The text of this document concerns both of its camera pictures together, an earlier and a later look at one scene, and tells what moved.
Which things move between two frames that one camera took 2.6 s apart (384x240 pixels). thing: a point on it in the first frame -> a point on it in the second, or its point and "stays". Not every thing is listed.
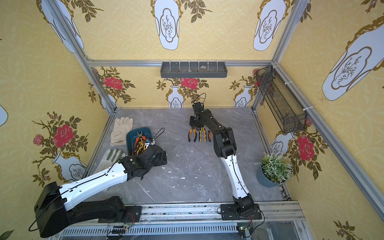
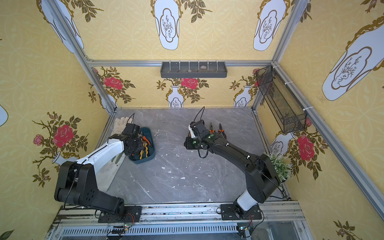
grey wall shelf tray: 196,69 stays
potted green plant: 274,170 stays
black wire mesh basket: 287,110 stays
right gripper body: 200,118 -> 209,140
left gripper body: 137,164 -> 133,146
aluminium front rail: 283,221 stays
